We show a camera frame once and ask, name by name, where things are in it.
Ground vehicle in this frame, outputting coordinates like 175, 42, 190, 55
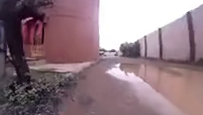
98, 49, 106, 57

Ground green bushes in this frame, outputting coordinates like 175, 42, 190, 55
119, 38, 142, 60

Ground wet brown dirt road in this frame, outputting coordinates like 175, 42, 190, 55
57, 52, 203, 115

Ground red brick building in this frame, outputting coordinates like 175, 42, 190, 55
19, 0, 104, 66

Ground concrete slab pavement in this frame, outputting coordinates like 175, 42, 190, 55
29, 57, 96, 76

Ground patch of weeds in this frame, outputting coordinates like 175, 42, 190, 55
0, 68, 79, 115

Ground muddy water puddle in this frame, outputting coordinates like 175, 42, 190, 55
104, 61, 203, 115

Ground grey wall with dark posts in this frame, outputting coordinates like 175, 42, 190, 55
136, 0, 203, 65

